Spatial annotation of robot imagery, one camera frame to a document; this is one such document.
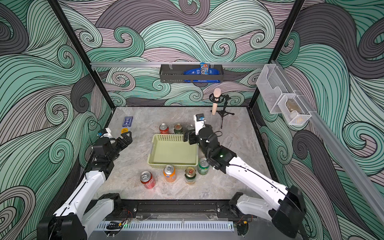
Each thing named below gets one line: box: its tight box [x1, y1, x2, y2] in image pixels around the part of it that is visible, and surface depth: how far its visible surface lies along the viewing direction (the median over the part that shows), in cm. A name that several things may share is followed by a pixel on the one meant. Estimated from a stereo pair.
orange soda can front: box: [163, 164, 176, 183], surface depth 78 cm
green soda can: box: [198, 157, 210, 176], surface depth 80 cm
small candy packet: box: [200, 62, 210, 76], surface depth 92 cm
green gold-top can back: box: [174, 123, 183, 135], surface depth 97 cm
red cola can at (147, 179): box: [140, 170, 156, 190], surface depth 76 cm
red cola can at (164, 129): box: [159, 123, 170, 134], surface depth 97 cm
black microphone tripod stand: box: [209, 93, 235, 129], surface depth 97 cm
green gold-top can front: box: [184, 166, 197, 185], surface depth 77 cm
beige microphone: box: [212, 87, 222, 115], surface depth 95 cm
